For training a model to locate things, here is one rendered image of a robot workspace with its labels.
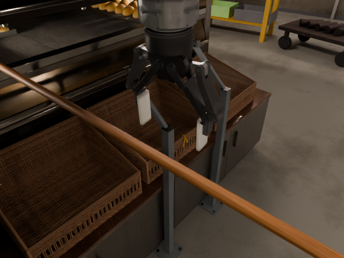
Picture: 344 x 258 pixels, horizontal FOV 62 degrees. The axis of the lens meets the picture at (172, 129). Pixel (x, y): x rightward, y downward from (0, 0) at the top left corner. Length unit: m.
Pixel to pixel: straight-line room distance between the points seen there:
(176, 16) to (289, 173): 2.26
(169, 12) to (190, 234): 1.74
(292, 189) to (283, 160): 0.33
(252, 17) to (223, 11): 0.56
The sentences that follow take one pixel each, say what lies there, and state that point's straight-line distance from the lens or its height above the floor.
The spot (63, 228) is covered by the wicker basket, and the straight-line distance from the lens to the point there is 1.24.
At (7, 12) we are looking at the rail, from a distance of 1.21.
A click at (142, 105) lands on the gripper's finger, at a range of 0.56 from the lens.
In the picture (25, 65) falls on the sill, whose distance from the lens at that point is 1.43.
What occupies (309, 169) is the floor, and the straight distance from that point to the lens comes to 2.69.
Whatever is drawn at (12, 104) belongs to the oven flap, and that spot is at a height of 1.02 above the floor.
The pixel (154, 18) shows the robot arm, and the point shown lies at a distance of 0.41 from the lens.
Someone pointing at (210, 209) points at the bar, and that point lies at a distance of 2.14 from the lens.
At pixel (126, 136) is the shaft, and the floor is 1.20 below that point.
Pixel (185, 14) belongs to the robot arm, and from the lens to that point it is 0.41.
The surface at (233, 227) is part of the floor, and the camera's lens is 2.09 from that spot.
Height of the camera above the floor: 1.67
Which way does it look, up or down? 36 degrees down
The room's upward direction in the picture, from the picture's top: straight up
